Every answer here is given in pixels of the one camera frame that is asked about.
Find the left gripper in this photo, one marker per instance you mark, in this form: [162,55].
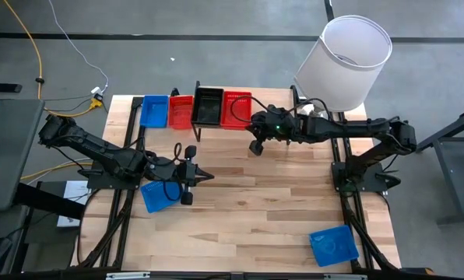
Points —
[187,173]

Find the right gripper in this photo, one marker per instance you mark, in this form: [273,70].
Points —
[267,126]

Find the red plastic basket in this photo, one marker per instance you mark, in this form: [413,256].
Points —
[180,113]
[241,110]

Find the black plastic basket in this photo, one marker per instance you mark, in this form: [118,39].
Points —
[208,107]

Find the blue plastic basket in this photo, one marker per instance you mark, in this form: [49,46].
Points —
[333,246]
[154,113]
[154,196]

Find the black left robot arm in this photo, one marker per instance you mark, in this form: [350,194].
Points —
[92,145]

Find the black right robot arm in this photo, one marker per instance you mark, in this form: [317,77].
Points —
[352,128]

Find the wooden shelf with black legs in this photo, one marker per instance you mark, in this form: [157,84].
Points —
[273,95]

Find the white cylindrical lamp shade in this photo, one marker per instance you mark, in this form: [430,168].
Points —
[349,58]

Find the white paper sheet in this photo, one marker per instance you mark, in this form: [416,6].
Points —
[74,194]

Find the white power adapter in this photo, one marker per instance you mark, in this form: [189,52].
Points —
[97,92]

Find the black desk foot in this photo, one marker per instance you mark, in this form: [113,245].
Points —
[49,200]

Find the gray desk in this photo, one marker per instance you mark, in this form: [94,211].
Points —
[6,155]

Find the black floor strip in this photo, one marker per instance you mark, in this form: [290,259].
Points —
[2,88]

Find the silver aluminium bracket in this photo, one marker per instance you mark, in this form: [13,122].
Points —
[345,277]
[127,275]

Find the black metal desk frame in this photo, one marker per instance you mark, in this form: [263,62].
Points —
[446,132]

